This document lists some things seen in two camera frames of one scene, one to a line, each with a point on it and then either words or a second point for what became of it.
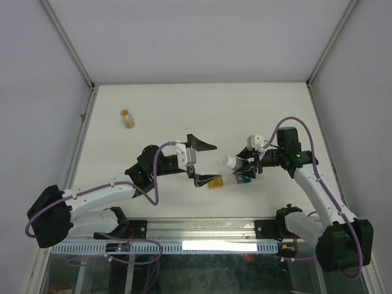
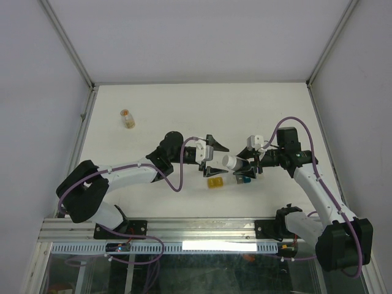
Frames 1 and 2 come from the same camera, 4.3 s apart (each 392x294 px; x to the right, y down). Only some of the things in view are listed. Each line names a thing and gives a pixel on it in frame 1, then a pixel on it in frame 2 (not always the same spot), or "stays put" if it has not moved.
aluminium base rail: (182, 229) stays put
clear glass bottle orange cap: (128, 119) stays put
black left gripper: (199, 179) -> (211, 141)
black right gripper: (247, 154) stays put
